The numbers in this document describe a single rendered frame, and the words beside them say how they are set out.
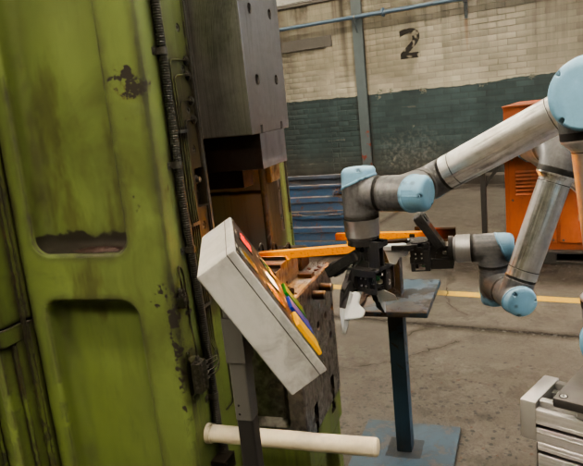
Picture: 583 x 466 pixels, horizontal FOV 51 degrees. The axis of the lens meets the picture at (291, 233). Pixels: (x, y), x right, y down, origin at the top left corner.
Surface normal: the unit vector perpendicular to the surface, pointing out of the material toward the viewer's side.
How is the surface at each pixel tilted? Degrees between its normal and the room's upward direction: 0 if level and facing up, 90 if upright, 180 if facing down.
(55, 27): 89
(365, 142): 90
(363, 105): 90
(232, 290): 90
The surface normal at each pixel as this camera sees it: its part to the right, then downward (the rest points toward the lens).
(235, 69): -0.31, 0.22
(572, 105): -0.59, 0.10
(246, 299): 0.12, 0.19
